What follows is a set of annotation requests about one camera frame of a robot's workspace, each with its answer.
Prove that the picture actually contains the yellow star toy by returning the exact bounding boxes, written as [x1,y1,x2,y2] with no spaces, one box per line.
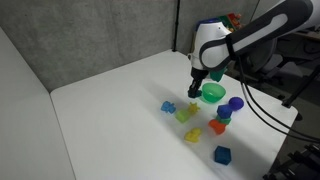
[186,102,202,116]

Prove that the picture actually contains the colourful toy shelf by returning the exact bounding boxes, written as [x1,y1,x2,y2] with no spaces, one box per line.
[218,12,243,30]

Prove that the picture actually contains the grey office chair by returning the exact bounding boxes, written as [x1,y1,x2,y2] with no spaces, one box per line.
[248,36,303,89]

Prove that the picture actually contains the lime green block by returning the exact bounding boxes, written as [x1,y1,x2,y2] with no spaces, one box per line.
[175,109,192,124]

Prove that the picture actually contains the translucent green bowl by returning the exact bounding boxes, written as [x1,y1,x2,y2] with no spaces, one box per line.
[201,82,227,104]

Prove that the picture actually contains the purple-blue ball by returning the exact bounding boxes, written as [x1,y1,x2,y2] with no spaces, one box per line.
[228,96,245,112]

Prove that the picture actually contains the orange toy shape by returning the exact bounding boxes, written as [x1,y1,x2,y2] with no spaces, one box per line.
[208,119,227,136]

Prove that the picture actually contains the thick black pole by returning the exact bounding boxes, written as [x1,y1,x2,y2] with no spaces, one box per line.
[281,64,320,108]

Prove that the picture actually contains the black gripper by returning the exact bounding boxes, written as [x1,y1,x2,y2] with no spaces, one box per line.
[188,68,209,94]

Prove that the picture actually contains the light blue toy shape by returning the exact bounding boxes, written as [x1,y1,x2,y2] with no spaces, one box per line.
[160,100,177,115]

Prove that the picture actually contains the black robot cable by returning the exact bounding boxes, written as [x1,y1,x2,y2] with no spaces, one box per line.
[234,54,320,145]

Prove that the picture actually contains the dark blue cube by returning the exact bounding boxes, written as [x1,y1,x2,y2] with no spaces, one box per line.
[213,145,232,166]

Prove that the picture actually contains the small blue block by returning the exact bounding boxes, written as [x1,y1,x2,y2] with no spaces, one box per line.
[216,104,233,120]

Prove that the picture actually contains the yellow toy shape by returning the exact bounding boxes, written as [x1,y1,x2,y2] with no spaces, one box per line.
[184,127,203,144]

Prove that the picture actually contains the thin black tripod stand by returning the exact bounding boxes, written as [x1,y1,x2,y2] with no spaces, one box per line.
[171,0,181,53]

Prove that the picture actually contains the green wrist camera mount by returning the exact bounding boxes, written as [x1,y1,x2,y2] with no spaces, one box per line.
[209,68,229,83]

